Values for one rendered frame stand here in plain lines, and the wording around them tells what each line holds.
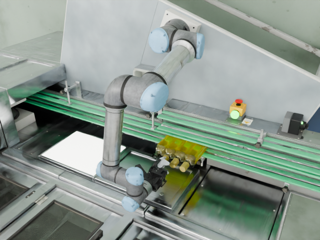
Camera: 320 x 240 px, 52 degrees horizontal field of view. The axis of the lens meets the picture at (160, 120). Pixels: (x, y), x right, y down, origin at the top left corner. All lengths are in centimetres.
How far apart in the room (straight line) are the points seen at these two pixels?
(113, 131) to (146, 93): 25
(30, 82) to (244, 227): 153
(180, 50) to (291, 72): 56
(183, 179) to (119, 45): 90
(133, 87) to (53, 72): 122
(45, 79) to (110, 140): 107
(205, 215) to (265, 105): 64
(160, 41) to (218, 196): 84
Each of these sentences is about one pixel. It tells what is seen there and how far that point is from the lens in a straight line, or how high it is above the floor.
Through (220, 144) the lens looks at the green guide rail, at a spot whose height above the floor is 95.
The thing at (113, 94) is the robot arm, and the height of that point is 144.
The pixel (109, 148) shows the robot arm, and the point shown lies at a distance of 137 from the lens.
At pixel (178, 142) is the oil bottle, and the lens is 178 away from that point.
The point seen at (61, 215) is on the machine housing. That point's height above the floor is 157.
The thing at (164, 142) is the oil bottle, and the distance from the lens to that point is 178.
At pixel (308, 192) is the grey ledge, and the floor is 88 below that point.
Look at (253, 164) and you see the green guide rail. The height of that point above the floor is 91.
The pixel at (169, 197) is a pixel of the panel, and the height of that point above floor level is 125.
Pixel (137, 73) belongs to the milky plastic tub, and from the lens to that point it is 197.
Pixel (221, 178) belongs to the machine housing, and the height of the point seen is 95.
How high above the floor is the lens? 233
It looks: 49 degrees down
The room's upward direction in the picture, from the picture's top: 132 degrees counter-clockwise
